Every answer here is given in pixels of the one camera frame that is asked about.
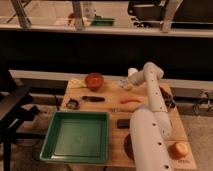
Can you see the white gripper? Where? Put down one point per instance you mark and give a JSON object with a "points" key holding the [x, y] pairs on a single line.
{"points": [[125, 84]]}

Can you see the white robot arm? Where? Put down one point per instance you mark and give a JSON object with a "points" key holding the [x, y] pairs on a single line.
{"points": [[149, 125]]}

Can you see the white paper cup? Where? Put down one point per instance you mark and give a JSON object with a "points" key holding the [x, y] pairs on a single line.
{"points": [[131, 71]]}

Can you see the orange carrot toy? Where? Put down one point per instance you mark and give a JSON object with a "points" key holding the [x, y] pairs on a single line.
{"points": [[129, 100]]}

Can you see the metal fork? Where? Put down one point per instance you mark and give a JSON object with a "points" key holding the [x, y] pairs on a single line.
{"points": [[121, 110]]}

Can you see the orange bowl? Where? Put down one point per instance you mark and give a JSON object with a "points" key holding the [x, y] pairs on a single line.
{"points": [[94, 81]]}

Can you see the black rectangular block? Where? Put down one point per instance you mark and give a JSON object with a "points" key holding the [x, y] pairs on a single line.
{"points": [[123, 123]]}

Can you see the yellow cloth piece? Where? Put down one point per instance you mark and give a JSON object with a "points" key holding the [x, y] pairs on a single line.
{"points": [[76, 83]]}

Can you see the purple plate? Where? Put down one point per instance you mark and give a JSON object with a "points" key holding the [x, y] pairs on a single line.
{"points": [[128, 147]]}

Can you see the green plastic tray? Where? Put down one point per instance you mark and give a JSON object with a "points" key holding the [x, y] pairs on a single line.
{"points": [[77, 137]]}

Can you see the orange apple toy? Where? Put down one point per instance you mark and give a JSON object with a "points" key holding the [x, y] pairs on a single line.
{"points": [[179, 150]]}

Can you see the black table frame left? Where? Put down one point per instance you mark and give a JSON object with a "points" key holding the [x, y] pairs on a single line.
{"points": [[12, 116]]}

